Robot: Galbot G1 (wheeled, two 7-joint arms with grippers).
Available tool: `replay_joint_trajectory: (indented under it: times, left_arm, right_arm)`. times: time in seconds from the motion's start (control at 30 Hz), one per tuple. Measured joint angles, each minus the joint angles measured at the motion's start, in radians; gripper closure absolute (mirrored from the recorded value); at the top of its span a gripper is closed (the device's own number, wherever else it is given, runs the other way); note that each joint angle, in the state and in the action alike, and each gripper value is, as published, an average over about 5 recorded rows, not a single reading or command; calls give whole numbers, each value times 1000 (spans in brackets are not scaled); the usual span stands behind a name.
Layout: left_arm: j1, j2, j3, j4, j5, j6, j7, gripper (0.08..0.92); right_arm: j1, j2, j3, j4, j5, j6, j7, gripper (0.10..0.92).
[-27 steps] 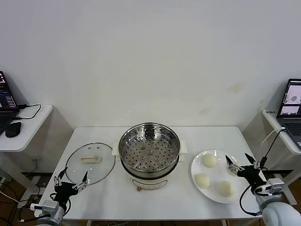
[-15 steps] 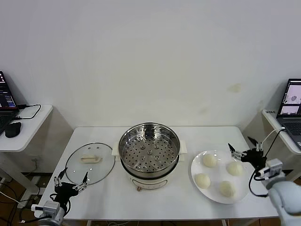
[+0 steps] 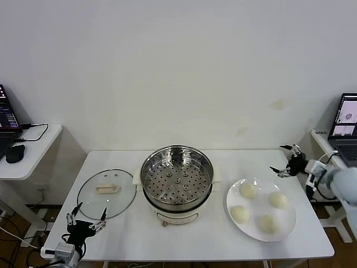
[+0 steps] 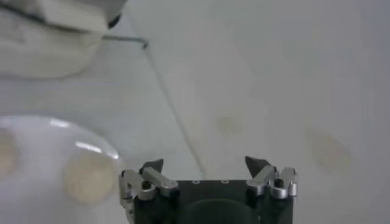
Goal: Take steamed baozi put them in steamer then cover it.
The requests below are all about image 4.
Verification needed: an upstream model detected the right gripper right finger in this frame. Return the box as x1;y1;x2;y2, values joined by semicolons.
244;156;299;200

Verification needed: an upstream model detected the cream electric pot base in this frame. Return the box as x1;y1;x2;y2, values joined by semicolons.
0;9;104;79

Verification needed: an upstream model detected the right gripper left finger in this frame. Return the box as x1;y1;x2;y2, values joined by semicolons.
118;158;180;215

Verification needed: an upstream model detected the white steamed baozi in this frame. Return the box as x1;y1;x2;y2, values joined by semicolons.
62;152;118;205

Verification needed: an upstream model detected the white round plate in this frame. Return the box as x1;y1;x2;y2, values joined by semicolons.
0;114;126;224

